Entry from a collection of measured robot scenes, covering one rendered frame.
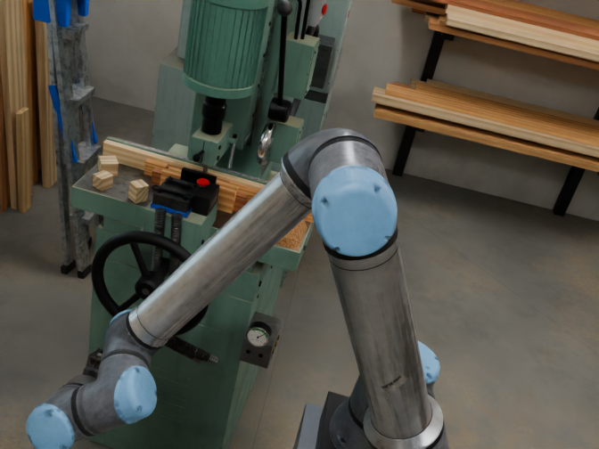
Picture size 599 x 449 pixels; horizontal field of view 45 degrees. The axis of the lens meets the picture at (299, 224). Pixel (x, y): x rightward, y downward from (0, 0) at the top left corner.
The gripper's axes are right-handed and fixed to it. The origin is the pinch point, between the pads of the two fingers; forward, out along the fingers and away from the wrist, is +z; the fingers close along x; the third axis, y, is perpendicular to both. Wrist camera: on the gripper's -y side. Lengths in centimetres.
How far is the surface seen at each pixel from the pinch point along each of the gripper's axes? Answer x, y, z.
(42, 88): 109, 38, 159
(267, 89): -8, 67, 48
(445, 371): -92, -25, 133
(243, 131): -6, 54, 42
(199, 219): -5.7, 34.2, 14.8
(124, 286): 13.8, 6.7, 32.8
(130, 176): 20, 35, 35
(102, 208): 21.5, 27.4, 25.3
